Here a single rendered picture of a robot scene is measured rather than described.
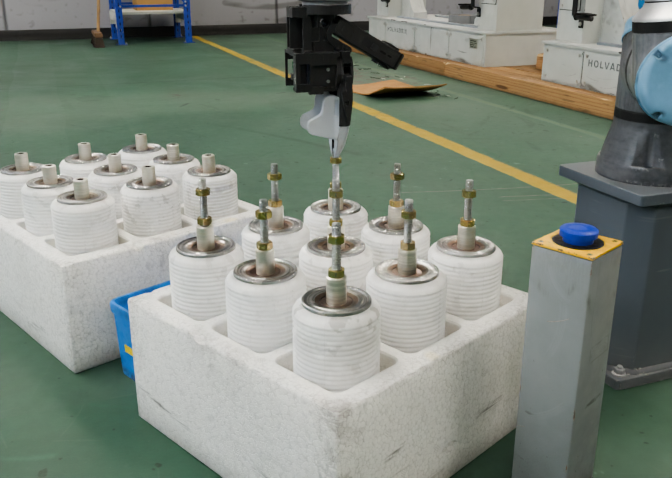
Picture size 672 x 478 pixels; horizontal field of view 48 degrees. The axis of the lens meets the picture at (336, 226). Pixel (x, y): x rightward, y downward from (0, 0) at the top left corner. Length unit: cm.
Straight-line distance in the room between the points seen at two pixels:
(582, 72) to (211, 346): 289
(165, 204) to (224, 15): 618
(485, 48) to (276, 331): 350
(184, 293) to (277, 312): 15
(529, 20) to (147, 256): 343
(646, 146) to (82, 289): 85
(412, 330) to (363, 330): 10
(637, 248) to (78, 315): 83
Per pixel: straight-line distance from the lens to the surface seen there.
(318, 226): 109
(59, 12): 722
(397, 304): 86
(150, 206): 126
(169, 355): 98
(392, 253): 102
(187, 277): 96
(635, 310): 119
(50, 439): 111
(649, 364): 125
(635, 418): 116
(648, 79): 99
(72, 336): 122
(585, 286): 82
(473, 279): 95
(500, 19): 430
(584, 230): 83
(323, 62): 104
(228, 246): 98
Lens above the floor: 59
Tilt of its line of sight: 19 degrees down
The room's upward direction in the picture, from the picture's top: straight up
